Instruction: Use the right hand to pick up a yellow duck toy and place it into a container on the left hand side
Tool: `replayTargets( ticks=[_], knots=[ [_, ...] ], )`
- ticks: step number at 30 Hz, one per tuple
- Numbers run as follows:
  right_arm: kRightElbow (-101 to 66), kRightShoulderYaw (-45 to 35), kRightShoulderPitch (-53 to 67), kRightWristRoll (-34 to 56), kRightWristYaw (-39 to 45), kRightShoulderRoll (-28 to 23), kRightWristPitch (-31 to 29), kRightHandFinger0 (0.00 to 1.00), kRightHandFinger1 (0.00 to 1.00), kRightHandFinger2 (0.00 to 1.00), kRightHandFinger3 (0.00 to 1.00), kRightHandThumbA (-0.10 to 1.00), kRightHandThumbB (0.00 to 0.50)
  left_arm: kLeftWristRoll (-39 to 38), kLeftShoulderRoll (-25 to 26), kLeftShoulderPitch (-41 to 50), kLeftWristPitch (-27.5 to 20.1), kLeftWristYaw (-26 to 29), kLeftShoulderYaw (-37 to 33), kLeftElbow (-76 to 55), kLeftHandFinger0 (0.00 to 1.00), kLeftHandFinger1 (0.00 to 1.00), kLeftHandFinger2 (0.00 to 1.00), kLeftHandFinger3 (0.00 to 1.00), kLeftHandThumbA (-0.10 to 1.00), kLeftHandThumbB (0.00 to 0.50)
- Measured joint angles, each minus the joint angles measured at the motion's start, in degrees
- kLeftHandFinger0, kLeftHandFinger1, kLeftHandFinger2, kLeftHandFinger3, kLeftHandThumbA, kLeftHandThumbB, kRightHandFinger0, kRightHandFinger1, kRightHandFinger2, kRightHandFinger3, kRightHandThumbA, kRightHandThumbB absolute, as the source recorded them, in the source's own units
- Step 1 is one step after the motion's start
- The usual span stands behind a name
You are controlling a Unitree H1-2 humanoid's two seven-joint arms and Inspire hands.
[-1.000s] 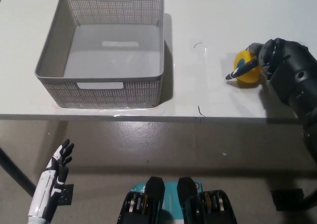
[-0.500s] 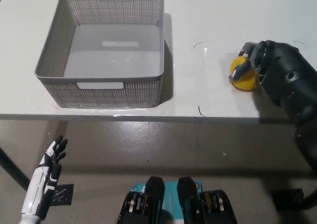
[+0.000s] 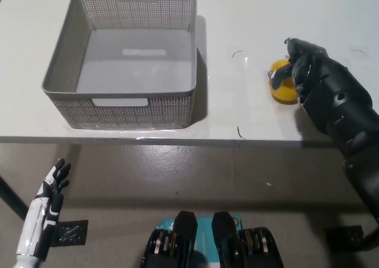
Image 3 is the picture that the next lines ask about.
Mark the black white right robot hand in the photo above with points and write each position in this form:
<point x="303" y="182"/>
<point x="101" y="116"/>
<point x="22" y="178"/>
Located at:
<point x="311" y="69"/>

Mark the yellow rubber duck toy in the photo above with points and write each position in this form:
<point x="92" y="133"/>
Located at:
<point x="285" y="96"/>

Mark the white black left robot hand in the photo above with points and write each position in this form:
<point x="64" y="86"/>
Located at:
<point x="35" y="223"/>

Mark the grey perforated plastic basket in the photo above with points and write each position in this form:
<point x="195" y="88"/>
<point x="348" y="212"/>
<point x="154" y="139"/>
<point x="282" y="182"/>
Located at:
<point x="127" y="111"/>

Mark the black teal robot body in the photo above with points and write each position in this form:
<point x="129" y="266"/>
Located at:
<point x="183" y="244"/>

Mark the black floor tape patch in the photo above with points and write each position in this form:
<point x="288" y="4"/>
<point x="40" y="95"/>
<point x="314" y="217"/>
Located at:
<point x="343" y="239"/>
<point x="71" y="232"/>

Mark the black table leg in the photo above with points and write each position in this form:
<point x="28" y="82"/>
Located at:
<point x="10" y="197"/>

